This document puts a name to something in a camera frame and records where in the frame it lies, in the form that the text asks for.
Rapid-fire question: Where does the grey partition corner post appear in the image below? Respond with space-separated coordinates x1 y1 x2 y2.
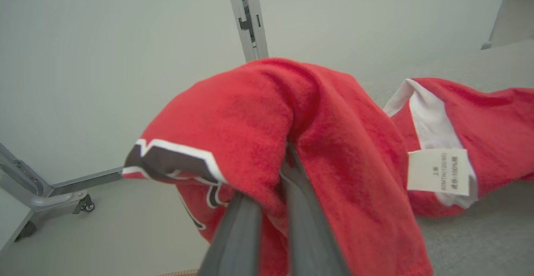
0 142 55 199

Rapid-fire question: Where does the grey partition bottom rail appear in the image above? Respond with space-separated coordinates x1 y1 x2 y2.
49 167 124 198

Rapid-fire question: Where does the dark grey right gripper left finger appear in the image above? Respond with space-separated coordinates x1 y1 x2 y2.
198 192 263 276

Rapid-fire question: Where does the small black caster wheel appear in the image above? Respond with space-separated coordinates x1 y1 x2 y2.
73 194 96 215

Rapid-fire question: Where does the red jersey garment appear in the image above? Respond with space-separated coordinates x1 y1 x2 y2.
122 57 534 276

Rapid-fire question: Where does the grey partition foot bracket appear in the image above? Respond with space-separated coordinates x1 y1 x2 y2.
0 170 90 214

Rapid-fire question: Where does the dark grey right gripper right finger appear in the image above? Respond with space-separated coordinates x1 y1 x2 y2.
280 142 352 276

